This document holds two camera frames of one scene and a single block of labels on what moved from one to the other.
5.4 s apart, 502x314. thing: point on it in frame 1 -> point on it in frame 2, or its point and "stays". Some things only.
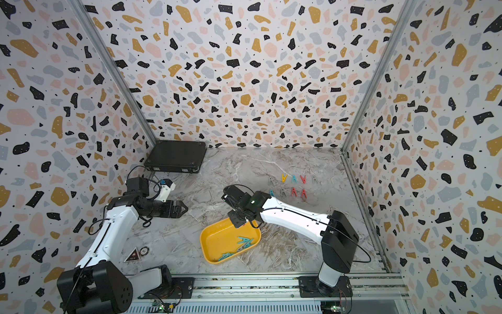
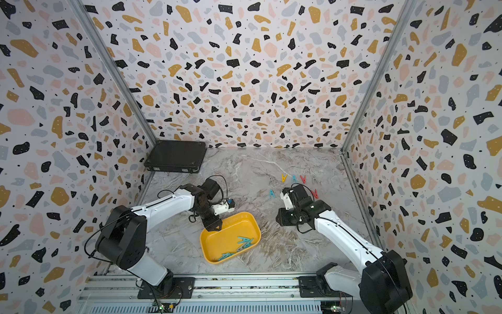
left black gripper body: (161, 209) -> (211, 220)
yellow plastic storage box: (221, 240) stays
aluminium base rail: (280, 294) stays
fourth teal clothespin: (225, 256) stays
